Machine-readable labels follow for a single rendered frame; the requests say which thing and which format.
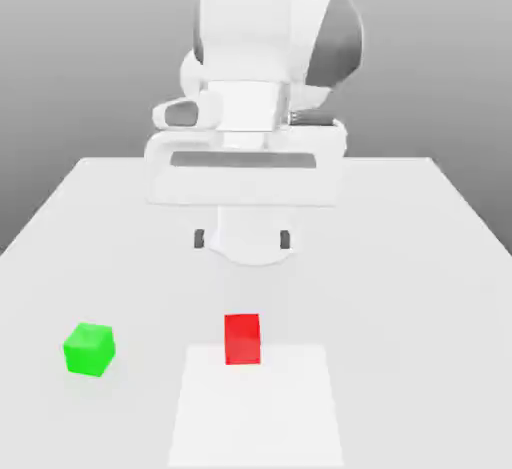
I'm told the small red cube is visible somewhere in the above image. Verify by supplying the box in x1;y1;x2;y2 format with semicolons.
223;313;262;367

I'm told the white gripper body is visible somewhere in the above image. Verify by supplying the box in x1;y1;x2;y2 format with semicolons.
143;119;348;209

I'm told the small green cube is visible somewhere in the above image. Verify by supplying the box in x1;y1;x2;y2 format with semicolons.
62;321;118;379

